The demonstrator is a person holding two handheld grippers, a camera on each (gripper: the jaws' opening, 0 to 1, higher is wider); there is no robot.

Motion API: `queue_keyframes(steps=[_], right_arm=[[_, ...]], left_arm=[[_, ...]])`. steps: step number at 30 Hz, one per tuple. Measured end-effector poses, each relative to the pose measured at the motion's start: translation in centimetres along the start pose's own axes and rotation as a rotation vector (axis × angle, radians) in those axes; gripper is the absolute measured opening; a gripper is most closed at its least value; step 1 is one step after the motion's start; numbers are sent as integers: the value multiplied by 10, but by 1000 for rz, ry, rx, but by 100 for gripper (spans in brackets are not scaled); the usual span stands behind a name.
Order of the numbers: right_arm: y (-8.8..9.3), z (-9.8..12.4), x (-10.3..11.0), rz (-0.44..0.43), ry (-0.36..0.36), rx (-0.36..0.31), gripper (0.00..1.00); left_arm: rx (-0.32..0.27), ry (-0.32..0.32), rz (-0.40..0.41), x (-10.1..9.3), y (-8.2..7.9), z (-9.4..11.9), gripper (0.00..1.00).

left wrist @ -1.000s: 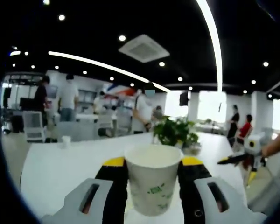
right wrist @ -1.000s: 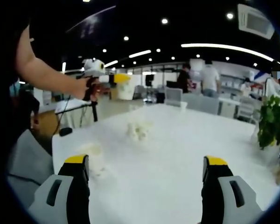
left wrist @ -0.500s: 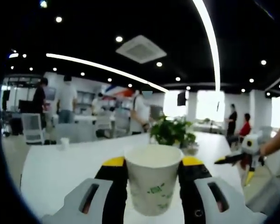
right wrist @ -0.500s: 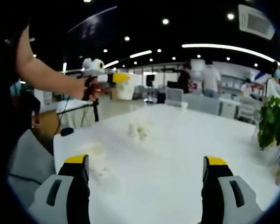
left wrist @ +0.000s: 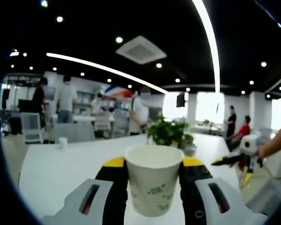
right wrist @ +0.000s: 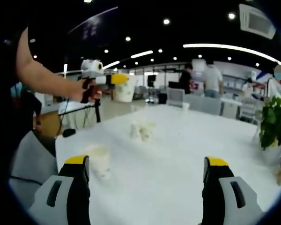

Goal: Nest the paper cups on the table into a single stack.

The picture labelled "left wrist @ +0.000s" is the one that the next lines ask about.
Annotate curved ceiling light strip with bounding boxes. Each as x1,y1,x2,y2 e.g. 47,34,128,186
192,0,222,94
46,52,170,95

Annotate grey office chair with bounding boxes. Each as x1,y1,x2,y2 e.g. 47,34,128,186
244,177,281,218

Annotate small plain paper cup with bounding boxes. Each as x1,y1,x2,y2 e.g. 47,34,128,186
58,137,68,150

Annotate green print paper cup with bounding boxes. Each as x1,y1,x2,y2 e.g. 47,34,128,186
124,144,185,218

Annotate white storage shelves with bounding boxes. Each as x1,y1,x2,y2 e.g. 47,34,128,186
76,90,132,115

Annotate striped wall graphic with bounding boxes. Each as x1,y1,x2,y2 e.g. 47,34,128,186
100,84,134,98

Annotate potted green plant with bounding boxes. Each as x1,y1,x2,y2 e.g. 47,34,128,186
147,115,195,150

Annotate small beige ornament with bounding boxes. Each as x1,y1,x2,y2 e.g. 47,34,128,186
184,145,197,157

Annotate black monitor on stand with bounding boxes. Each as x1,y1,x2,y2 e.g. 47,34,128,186
1,88,11,110

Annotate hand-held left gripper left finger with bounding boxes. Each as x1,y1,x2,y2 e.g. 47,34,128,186
41,157,128,225

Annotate ceiling air vent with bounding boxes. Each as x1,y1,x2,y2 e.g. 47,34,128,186
115,35,167,65

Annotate black desk monitor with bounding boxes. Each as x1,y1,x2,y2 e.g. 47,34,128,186
17,99,35,113

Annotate group of ceiling spotlights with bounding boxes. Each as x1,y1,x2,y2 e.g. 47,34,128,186
9,15,281,99

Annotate white table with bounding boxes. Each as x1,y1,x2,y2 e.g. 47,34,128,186
18,132,243,225

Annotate wall screen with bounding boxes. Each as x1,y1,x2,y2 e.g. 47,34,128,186
44,86,58,103

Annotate grey upholstered chair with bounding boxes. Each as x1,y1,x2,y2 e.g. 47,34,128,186
53,122,96,144

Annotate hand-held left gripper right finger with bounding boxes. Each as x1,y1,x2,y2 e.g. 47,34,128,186
179,157,269,225

